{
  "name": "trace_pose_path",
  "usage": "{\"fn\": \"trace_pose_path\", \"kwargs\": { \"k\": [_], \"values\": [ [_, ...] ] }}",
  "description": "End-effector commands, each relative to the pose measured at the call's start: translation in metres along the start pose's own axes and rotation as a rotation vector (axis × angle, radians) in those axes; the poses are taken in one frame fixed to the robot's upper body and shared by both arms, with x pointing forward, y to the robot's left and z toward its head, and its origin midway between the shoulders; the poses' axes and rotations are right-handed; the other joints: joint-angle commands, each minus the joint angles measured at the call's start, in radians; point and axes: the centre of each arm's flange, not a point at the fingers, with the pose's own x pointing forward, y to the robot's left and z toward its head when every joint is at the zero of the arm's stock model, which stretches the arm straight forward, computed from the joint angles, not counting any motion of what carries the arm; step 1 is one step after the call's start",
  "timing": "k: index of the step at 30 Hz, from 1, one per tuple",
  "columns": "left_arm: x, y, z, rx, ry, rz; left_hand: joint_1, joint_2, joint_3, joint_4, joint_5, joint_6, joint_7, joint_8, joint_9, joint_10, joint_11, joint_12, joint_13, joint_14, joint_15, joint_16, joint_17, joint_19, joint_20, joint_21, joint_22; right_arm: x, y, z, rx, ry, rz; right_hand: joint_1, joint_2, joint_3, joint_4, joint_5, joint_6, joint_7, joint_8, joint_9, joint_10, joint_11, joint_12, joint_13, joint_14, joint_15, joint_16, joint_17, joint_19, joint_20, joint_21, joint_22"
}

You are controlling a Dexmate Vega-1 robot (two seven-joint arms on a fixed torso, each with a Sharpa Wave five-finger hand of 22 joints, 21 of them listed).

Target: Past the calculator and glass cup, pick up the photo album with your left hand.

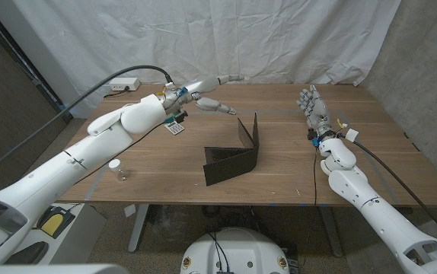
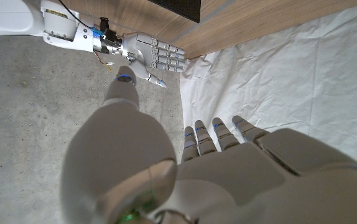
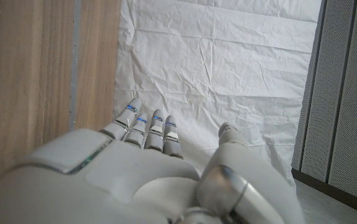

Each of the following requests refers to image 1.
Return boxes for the white power strip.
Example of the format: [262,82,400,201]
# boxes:
[109,77,142,92]

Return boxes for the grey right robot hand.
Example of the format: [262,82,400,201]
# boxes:
[295,84,336,140]

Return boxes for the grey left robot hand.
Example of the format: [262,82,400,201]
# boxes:
[179,74,245,116]

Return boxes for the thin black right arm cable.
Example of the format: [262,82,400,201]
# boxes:
[312,146,319,207]

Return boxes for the yellow and black foot pedal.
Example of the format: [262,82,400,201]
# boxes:
[35,205,77,240]

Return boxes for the white backdrop cloth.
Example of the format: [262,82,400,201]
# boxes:
[11,0,402,119]

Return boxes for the grey table leg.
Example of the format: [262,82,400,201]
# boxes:
[319,205,343,258]
[128,204,150,253]

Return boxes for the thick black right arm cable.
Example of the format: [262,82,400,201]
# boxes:
[351,139,437,248]

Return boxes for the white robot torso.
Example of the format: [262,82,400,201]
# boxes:
[179,227,291,274]

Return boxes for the white floor platform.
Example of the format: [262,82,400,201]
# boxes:
[3,203,107,266]

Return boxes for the white calculator with grey keys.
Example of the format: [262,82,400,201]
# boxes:
[164,120,186,135]

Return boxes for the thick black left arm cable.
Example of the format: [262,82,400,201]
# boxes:
[0,64,174,180]

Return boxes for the glass cup with white lid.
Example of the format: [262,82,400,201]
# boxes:
[107,158,129,182]

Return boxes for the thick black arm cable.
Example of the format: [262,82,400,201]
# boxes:
[0,64,174,180]
[351,139,437,248]

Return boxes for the perforated partition panel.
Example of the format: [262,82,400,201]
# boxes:
[0,14,69,195]

